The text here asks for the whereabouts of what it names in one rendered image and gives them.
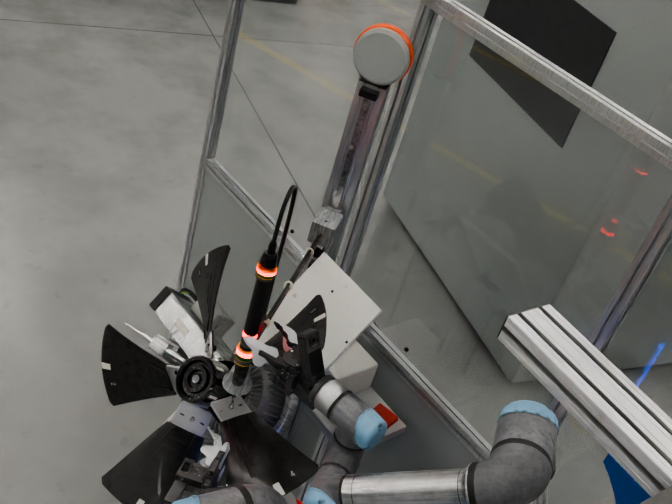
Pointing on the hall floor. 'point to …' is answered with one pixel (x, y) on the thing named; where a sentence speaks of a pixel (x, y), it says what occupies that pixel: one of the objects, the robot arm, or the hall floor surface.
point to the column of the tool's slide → (354, 157)
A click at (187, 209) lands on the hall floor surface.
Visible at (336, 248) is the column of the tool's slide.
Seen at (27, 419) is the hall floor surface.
